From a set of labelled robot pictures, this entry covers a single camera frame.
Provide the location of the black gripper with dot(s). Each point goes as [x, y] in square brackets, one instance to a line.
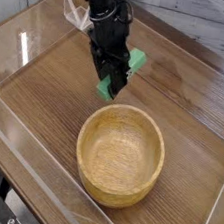
[108, 48]

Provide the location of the clear acrylic tray wall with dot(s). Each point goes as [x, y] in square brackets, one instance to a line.
[48, 90]

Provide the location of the brown wooden bowl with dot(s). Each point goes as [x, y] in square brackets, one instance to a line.
[120, 154]

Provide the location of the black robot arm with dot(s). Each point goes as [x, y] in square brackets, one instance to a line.
[110, 6]

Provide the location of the green rectangular block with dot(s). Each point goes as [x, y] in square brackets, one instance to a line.
[138, 59]

